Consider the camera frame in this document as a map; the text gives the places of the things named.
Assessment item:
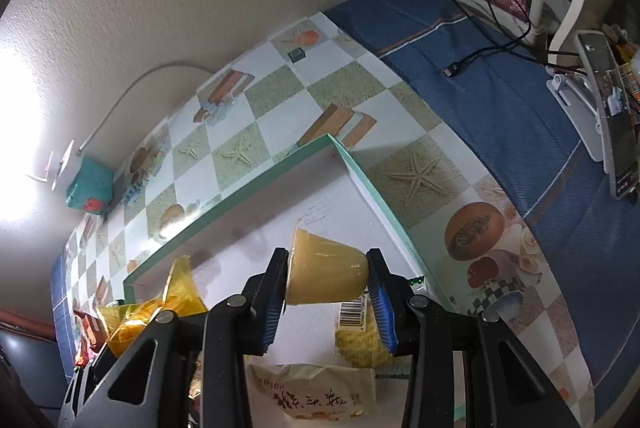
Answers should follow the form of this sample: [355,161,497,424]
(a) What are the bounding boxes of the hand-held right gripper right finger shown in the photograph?
[366,248,583,428]

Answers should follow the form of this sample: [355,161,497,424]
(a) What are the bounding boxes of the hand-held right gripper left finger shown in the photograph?
[59,247,291,428]

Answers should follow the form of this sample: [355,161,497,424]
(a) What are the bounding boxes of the yellow jelly cup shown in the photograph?
[286,225,371,306]

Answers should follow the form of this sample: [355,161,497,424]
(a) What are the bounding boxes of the large teal cardboard box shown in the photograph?
[122,133,428,428]

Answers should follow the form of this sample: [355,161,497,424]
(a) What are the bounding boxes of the dark red biscuit packet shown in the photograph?
[72,308,108,354]

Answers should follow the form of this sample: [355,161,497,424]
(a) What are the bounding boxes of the pale bun clear packet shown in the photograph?
[332,300,396,369]

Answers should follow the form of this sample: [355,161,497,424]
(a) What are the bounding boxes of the beige cracker packet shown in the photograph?
[245,360,378,421]

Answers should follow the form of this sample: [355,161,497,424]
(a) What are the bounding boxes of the golden wrapper snack packet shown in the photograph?
[95,255,210,359]

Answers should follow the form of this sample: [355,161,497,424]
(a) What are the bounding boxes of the small teal box red mark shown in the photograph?
[65,157,113,213]

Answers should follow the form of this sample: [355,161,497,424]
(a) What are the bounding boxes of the dark furniture panel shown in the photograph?
[0,308,71,428]

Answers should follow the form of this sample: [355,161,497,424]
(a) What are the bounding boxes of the blue cloth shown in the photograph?
[50,0,640,428]

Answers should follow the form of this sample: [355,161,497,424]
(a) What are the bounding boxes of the white power strip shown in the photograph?
[47,139,83,191]

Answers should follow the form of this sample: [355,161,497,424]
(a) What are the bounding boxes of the white gooseneck lamp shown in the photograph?
[25,150,61,183]

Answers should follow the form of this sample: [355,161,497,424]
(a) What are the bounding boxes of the white phone holder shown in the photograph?
[545,70,618,173]

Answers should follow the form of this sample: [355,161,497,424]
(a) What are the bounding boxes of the black smartphone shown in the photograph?
[575,32,640,201]

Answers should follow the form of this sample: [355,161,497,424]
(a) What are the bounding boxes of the black usb cable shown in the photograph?
[444,0,533,78]

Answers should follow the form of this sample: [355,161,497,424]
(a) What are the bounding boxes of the white power cable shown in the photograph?
[77,62,216,156]

